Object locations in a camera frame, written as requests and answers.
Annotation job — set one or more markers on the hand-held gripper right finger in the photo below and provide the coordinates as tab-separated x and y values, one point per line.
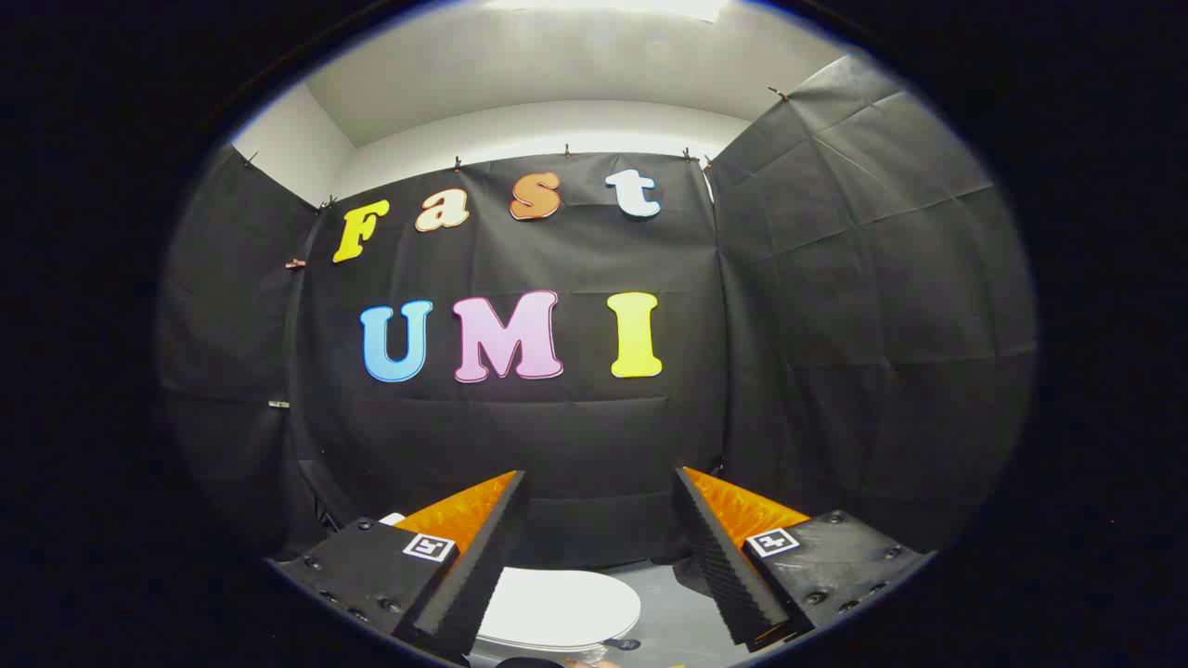
719	566

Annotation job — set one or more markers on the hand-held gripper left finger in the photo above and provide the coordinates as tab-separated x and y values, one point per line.
483	557

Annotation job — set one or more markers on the black backdrop cloth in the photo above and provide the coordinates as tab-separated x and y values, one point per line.
835	306

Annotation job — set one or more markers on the ceiling light panel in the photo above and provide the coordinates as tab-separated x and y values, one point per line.
603	6

